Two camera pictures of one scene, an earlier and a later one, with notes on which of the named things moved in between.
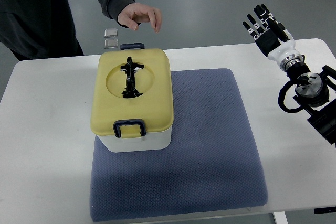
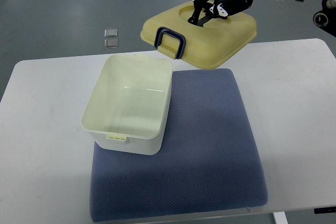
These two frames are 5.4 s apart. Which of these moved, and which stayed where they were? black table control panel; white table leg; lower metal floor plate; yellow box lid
Moved: yellow box lid
Stayed: lower metal floor plate; black table control panel; white table leg
